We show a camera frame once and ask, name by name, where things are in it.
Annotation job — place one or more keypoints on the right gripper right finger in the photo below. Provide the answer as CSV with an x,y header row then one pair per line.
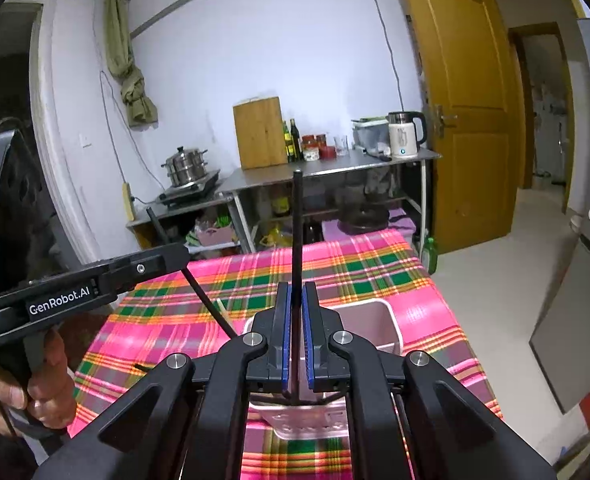
x,y
322,339

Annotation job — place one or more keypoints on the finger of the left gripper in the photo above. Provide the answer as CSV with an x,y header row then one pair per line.
x,y
122,274

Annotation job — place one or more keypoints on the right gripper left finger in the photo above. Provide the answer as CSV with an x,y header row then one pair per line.
x,y
269,373

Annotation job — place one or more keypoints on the black chopstick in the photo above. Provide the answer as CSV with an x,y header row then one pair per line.
x,y
214,311
295,303
142,368

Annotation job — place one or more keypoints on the person left hand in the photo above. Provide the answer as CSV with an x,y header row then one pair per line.
x,y
49,395

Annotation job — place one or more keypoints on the pink plastic utensil holder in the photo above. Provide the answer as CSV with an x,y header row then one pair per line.
x,y
321,413

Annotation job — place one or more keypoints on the pink plaid tablecloth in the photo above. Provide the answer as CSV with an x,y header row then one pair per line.
x,y
179,313

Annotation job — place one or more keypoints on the yellow power strip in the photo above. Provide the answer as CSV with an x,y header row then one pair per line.
x,y
128,201

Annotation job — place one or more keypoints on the small pink basket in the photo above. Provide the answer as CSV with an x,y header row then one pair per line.
x,y
216,236

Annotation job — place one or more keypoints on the low steel shelf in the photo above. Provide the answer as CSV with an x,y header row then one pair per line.
x,y
180,222

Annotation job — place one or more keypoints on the induction cooktop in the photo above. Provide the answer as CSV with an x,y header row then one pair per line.
x,y
190,192

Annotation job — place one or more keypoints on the steel steamer pot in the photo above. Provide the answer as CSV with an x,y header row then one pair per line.
x,y
185,166

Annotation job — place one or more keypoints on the black wok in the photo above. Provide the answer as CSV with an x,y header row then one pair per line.
x,y
363,219

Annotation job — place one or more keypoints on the green hanging cloth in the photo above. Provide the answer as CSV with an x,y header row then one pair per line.
x,y
140,108

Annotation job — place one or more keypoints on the wooden cutting board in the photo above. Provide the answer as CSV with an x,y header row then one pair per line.
x,y
259,132

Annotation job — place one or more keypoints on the red lid jar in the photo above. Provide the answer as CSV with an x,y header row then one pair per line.
x,y
314,147

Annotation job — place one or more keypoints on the dark oil bottle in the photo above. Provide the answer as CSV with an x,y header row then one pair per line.
x,y
296,138

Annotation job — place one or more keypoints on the drinking glass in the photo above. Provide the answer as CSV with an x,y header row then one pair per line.
x,y
341,145

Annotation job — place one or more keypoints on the clear storage box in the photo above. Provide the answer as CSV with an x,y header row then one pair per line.
x,y
371,134

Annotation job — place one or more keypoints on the white electric kettle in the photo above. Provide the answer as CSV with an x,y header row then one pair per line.
x,y
407,132

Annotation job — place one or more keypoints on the grey refrigerator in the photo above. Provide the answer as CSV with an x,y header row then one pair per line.
x,y
580,219

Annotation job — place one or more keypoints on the yellow wooden door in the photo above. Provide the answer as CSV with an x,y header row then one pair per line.
x,y
473,119

